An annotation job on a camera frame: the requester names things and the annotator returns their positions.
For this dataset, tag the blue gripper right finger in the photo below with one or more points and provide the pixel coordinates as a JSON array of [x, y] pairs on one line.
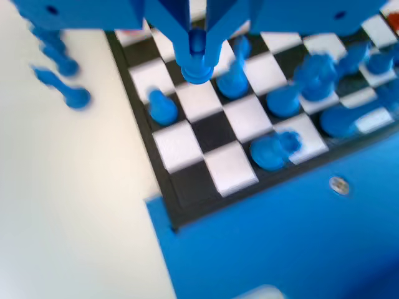
[[211, 46]]

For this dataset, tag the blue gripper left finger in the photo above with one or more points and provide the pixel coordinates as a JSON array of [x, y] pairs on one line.
[[182, 46]]

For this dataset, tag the blue chess pawn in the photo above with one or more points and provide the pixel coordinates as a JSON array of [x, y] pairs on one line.
[[162, 112], [68, 67], [197, 74], [51, 39], [378, 63]]

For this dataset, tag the blue chess knight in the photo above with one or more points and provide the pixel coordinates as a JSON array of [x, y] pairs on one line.
[[232, 84]]

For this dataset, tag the blue chess queen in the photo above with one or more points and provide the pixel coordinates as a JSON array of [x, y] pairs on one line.
[[282, 102]]

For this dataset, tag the blue chess rook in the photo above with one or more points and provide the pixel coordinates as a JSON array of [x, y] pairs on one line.
[[268, 154]]

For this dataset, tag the blue chess king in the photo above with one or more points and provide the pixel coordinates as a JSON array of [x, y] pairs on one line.
[[338, 124]]

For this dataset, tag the black and white chessboard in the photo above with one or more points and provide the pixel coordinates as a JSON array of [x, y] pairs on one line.
[[215, 127]]

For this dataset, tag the silver plate screw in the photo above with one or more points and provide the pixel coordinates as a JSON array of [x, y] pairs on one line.
[[339, 185]]

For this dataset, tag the blue arm base plate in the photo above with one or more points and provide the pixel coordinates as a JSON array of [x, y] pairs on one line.
[[280, 243]]

